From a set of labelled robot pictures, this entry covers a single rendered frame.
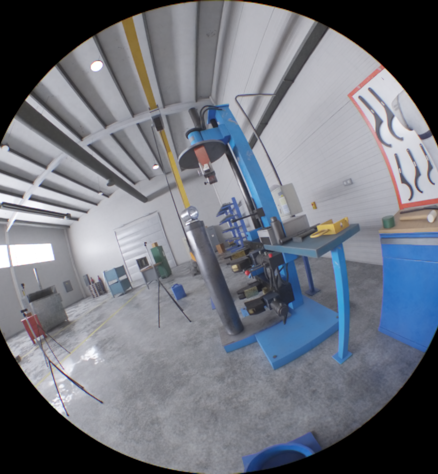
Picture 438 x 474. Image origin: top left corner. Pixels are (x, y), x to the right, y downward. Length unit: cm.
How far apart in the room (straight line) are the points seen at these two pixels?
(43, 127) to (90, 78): 229
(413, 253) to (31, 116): 648
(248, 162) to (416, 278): 185
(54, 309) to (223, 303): 770
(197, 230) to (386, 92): 272
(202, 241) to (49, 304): 767
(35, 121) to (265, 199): 565
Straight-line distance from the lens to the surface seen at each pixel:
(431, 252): 123
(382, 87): 245
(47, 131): 576
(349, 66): 273
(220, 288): 166
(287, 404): 142
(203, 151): 167
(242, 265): 144
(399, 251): 129
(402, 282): 139
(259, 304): 159
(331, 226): 100
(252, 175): 179
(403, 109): 67
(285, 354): 157
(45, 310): 825
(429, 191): 231
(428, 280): 132
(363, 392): 144
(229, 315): 179
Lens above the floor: 130
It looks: 2 degrees down
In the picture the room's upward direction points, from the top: 20 degrees counter-clockwise
